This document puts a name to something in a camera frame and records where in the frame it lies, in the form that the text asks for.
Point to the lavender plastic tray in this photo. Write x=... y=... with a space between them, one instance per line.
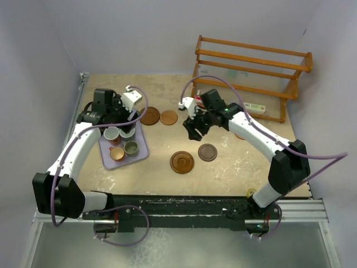
x=137 y=135

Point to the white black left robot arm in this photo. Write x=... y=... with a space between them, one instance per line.
x=56 y=191

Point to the dark walnut coaster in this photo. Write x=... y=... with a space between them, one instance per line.
x=207 y=152

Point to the light orange wood coaster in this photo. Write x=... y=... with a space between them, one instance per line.
x=240 y=137

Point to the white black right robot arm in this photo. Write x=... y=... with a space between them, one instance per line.
x=287 y=168

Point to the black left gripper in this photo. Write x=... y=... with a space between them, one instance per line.
x=116 y=103

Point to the green white box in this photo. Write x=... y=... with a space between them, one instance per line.
x=255 y=108

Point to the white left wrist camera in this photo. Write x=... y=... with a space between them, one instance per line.
x=129 y=98

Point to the orange brown cup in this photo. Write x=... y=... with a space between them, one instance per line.
x=117 y=153

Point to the yellow tape roll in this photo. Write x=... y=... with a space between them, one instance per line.
x=250 y=192

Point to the wooden shelf rack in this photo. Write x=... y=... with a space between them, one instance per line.
x=266 y=71

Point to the large brown grooved coaster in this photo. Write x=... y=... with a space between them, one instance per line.
x=182 y=162

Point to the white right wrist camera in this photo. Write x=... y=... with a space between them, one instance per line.
x=188 y=104

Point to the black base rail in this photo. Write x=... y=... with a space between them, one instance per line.
x=182 y=211

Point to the olive green cup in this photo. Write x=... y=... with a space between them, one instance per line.
x=131 y=148

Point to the red handled white cup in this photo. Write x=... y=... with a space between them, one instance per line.
x=112 y=135

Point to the red white box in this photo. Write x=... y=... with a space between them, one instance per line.
x=198 y=100

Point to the teal blue cup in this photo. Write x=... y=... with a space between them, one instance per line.
x=127 y=132

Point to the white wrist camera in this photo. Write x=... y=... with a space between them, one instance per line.
x=129 y=98
x=188 y=104

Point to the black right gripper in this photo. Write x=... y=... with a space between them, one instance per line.
x=194 y=135

